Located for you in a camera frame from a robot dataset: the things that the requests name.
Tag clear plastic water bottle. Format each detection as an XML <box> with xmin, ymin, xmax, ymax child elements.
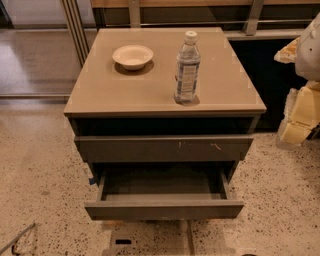
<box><xmin>175</xmin><ymin>31</ymin><xmax>201</xmax><ymax>103</ymax></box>

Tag grey drawer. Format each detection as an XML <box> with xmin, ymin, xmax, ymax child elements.
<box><xmin>74</xmin><ymin>135</ymin><xmax>253</xmax><ymax>163</ymax></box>
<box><xmin>85</xmin><ymin>165</ymin><xmax>244</xmax><ymax>221</ymax></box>

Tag grey drawer cabinet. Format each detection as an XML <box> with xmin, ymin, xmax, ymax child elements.
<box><xmin>64</xmin><ymin>28</ymin><xmax>266</xmax><ymax>178</ymax></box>

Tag grey metal bar on floor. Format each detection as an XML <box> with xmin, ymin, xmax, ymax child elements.
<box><xmin>0</xmin><ymin>223</ymin><xmax>36</xmax><ymax>255</ymax></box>

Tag grey top drawer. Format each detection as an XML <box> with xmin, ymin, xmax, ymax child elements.
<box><xmin>74</xmin><ymin>135</ymin><xmax>253</xmax><ymax>163</ymax></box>

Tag metal shelving frame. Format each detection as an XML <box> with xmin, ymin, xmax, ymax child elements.
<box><xmin>60</xmin><ymin>0</ymin><xmax>320</xmax><ymax>59</ymax></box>

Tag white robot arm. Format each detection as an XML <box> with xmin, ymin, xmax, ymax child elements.
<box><xmin>274</xmin><ymin>13</ymin><xmax>320</xmax><ymax>150</ymax></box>

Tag blue tape piece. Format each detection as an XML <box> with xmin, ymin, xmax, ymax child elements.
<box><xmin>89</xmin><ymin>178</ymin><xmax>96</xmax><ymax>185</ymax></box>

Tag white ceramic bowl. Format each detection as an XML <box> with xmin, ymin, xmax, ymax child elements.
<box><xmin>112</xmin><ymin>45</ymin><xmax>153</xmax><ymax>71</ymax></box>

